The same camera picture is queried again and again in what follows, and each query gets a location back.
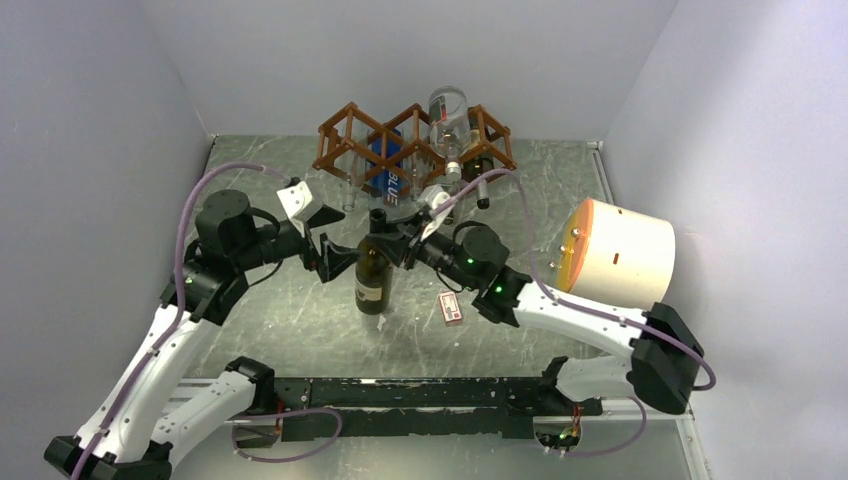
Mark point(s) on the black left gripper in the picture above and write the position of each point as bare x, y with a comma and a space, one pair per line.
333, 261

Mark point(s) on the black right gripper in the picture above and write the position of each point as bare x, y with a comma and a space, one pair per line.
406, 237

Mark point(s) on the dark green wine bottle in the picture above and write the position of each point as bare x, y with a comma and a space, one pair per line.
373, 279

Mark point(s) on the blue square glass bottle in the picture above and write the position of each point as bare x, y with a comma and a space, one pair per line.
387, 183

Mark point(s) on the green bottle silver neck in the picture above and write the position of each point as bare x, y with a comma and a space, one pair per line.
480, 164

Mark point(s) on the clear whisky bottle black label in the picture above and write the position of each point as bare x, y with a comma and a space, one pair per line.
453, 175

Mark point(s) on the clear bottle white cap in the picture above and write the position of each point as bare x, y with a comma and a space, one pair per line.
449, 128

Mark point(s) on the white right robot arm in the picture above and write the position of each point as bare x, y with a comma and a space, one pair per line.
651, 354

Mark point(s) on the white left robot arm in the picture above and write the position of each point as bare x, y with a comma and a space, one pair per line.
133, 434

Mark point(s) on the brown wooden wine rack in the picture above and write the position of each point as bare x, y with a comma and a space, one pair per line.
351, 128

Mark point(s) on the red white small box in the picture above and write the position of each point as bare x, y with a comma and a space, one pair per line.
450, 308

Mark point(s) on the white cone lampshade orange inside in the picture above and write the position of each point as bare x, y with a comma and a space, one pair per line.
616, 256

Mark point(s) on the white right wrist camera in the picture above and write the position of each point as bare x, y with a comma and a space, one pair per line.
437, 203

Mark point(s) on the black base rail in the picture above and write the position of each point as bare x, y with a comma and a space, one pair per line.
358, 407

